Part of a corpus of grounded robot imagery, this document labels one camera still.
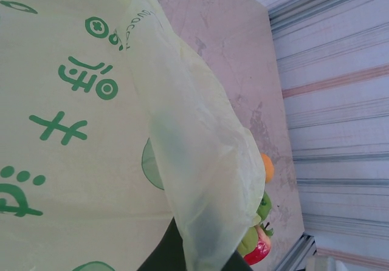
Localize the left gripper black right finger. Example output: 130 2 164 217
226 249 253 271

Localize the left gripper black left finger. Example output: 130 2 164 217
138 213 190 271

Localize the red strawberry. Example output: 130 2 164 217
243 221 274 266

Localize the green fruit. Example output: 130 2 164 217
236 225 261 256
256 190 274 223

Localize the orange fruit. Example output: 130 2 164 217
260 152 275 183

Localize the yellow-green printed plastic bag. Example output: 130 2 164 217
0 0 267 271

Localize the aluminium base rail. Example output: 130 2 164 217
275 233 318 271

